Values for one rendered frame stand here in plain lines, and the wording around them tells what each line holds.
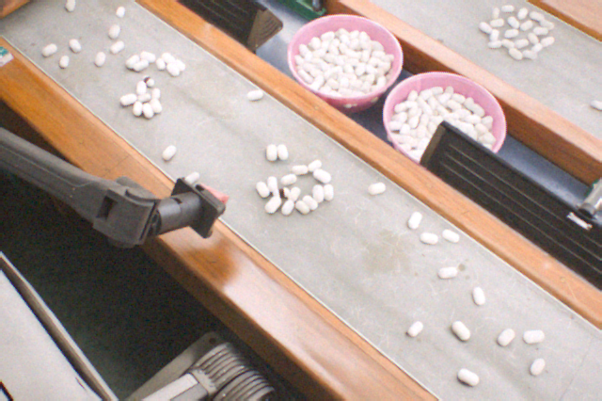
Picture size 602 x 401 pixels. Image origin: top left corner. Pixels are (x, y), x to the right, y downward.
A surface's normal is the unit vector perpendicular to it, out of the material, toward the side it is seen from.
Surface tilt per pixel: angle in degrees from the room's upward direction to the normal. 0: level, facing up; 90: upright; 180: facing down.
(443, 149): 58
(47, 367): 43
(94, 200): 38
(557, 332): 0
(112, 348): 0
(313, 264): 0
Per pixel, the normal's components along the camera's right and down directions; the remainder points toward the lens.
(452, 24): 0.01, -0.52
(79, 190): -0.21, 0.07
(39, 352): 0.51, -0.78
